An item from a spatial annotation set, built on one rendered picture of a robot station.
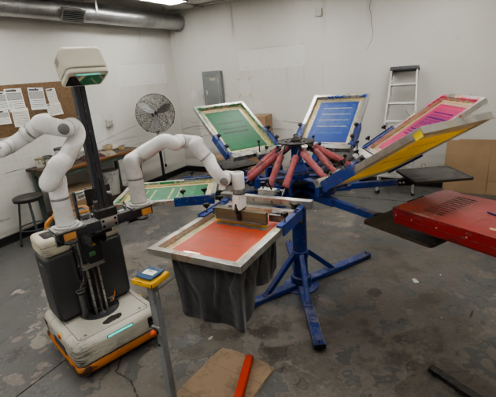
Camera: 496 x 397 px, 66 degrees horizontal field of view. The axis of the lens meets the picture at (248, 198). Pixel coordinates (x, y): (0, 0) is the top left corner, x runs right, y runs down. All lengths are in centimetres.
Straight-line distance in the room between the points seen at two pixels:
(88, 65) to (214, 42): 531
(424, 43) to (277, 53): 220
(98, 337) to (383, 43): 519
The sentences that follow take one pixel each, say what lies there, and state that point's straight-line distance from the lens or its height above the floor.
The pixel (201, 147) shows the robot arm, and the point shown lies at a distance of 222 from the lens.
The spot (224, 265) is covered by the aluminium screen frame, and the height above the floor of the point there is 98.
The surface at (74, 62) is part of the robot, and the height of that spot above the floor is 196.
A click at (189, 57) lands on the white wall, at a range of 759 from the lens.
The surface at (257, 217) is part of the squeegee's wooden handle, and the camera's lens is 227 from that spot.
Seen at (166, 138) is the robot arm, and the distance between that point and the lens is 222.
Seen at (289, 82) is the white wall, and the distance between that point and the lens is 659.
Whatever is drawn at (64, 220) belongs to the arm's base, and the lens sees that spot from 223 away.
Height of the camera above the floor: 185
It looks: 18 degrees down
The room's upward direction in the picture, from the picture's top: 5 degrees counter-clockwise
